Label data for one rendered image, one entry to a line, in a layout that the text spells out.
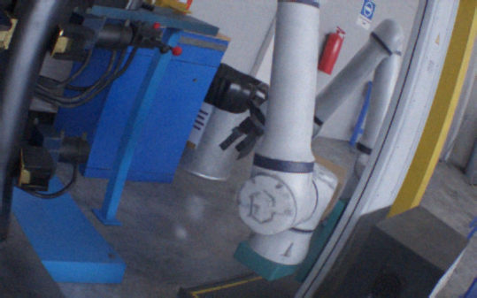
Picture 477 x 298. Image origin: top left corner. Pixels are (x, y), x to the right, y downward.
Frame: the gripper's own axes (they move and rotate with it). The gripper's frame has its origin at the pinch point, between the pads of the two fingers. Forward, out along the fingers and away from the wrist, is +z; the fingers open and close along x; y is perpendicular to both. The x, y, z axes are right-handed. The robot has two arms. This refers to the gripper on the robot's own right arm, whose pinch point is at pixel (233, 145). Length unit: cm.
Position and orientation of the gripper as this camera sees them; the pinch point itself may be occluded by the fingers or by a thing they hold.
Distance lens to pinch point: 235.0
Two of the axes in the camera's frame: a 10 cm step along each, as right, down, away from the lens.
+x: 4.3, 0.4, 9.0
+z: -7.1, 6.3, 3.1
